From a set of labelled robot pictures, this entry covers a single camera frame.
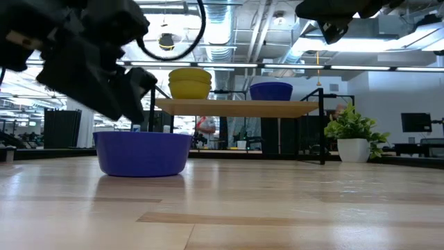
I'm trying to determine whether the long light strip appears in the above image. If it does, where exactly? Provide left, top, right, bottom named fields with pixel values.
left=26, top=60, right=444, bottom=72

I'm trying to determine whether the green potted plant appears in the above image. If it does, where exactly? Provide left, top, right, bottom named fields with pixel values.
left=324, top=103, right=391, bottom=160

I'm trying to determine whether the white plant pot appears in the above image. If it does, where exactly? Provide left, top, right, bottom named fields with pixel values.
left=336, top=137, right=371, bottom=164

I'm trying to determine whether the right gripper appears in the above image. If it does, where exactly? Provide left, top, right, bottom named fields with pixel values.
left=294, top=0, right=362, bottom=45

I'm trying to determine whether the blue plastic bowl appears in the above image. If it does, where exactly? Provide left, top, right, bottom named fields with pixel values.
left=249, top=81, right=294, bottom=102
left=92, top=131, right=194, bottom=178

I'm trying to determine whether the black monitor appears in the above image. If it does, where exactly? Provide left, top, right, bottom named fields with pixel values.
left=401, top=112, right=433, bottom=133

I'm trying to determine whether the black cabinet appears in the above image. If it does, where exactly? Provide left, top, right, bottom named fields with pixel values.
left=44, top=108, right=83, bottom=149

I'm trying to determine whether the black hanging lamp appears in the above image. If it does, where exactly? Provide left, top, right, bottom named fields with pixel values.
left=158, top=33, right=176, bottom=51

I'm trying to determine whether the yellow hanging cord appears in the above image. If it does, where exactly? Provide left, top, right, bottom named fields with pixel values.
left=314, top=51, right=321, bottom=87

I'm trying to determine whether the person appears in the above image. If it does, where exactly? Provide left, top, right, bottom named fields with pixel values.
left=195, top=116, right=218, bottom=149

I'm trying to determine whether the wooden shelf black metal frame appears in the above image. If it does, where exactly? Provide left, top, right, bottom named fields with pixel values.
left=148, top=85, right=355, bottom=165

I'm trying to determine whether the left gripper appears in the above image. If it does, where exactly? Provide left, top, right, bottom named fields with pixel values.
left=0, top=0, right=126, bottom=122

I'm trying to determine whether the black camera cable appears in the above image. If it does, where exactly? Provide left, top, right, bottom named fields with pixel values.
left=136, top=0, right=208, bottom=63

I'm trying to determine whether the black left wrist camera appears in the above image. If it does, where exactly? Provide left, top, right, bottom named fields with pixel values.
left=83, top=0, right=151, bottom=49

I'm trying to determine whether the black aluminium rig frame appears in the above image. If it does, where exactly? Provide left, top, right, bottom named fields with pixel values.
left=13, top=147, right=444, bottom=170

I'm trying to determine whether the silver spiral air duct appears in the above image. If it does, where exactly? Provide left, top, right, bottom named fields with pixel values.
left=204, top=3, right=233, bottom=63

